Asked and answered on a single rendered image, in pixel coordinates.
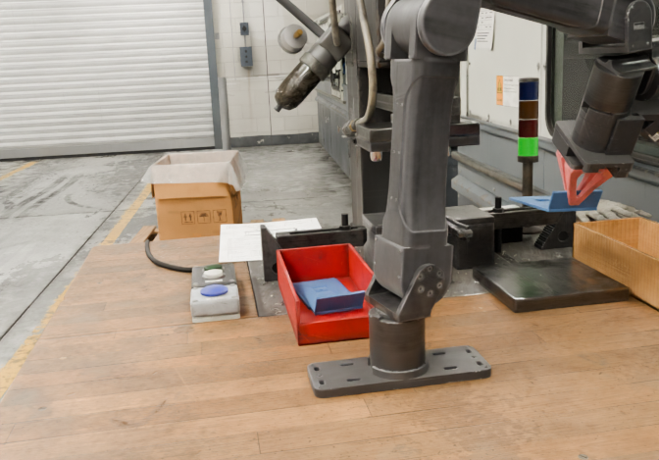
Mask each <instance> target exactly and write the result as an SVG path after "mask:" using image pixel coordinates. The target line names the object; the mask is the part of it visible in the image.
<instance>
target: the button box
mask: <svg viewBox="0 0 659 460"><path fill-rule="evenodd" d="M149 243H150V240H149V239H147V240H145V252H146V255H147V257H148V258H149V259H150V261H152V262H153V263H154V264H156V265H158V266H160V267H163V268H167V269H170V270H175V271H180V272H187V273H192V279H191V289H192V288H194V287H198V288H199V287H205V286H208V285H212V284H221V285H230V284H233V283H234V284H236V285H237V282H236V276H235V269H234V264H233V263H227V264H221V265H222V266H223V268H222V271H223V275H222V276H220V277H216V278H205V277H204V272H206V271H204V267H205V266H200V267H199V266H194V267H182V266H176V265H172V264H168V263H165V262H162V261H159V260H157V259H156V258H155V257H154V256H153V255H152V254H151V252H150V247H149Z"/></svg>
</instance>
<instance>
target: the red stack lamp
mask: <svg viewBox="0 0 659 460"><path fill-rule="evenodd" d="M518 137H524V138H530V137H538V119H529V120H524V119H518Z"/></svg>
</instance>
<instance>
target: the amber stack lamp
mask: <svg viewBox="0 0 659 460"><path fill-rule="evenodd" d="M538 101H539V100H519V103H518V104H519V106H518V107H519V109H518V110H519V112H518V114H519V115H518V117H519V118H518V119H524V120H529V119H538V107H539V106H538V104H539V102H538Z"/></svg>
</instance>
